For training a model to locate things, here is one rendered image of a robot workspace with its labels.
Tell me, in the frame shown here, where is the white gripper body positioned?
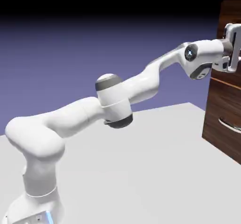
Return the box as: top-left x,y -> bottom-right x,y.
224,23 -> 241,73

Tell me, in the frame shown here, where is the dark wood cabinet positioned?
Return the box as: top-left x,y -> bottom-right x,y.
201,0 -> 241,166

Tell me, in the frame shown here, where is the dark wood drawer front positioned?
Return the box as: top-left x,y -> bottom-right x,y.
201,77 -> 241,166
209,0 -> 241,89

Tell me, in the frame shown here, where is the curved silver drawer handle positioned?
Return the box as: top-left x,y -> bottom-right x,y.
218,117 -> 241,134

